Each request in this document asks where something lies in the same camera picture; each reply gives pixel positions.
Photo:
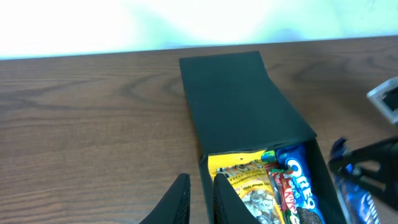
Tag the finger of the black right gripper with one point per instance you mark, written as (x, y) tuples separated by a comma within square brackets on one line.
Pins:
[(373, 168)]

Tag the blue Oreo cookie pack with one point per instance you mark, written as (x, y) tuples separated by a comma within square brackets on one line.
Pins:
[(308, 209)]

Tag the yellow snack bag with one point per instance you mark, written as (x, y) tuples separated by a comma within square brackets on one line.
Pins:
[(250, 179)]

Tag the dark blue chocolate bar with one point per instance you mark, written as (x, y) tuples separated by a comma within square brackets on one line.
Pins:
[(356, 202)]

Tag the red green KitKat bar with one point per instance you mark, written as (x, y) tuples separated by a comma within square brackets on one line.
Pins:
[(283, 180)]

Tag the green Haribo candy bag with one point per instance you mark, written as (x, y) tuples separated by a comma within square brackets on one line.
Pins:
[(268, 157)]

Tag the black box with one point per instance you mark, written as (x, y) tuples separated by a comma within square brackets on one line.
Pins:
[(235, 107)]

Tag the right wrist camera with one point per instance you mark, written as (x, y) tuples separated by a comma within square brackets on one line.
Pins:
[(384, 98)]

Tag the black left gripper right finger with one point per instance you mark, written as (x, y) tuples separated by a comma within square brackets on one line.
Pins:
[(228, 208)]

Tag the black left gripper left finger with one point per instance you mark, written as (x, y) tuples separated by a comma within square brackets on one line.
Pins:
[(174, 206)]

